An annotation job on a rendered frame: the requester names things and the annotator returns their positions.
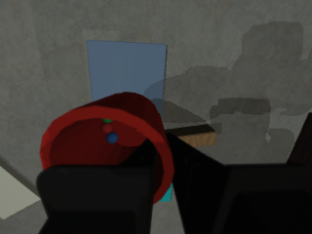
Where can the blue marble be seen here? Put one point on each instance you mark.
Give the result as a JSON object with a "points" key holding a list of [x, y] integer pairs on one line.
{"points": [[111, 137]]}

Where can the pale grey square tile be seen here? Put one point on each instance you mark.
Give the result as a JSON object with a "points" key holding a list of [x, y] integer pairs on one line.
{"points": [[16, 193]]}

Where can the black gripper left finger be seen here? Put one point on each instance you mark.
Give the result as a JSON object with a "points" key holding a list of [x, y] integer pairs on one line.
{"points": [[128, 186]]}

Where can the red cup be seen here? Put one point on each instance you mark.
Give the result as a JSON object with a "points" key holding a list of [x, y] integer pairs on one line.
{"points": [[75, 137]]}

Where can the red marble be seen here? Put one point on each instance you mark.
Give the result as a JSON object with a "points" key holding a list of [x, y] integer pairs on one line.
{"points": [[106, 128]]}

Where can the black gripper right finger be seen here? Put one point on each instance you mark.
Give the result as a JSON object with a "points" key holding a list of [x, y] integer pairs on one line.
{"points": [[205, 188]]}

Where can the brown wooden plank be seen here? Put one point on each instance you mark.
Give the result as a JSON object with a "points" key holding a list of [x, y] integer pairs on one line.
{"points": [[196, 136]]}

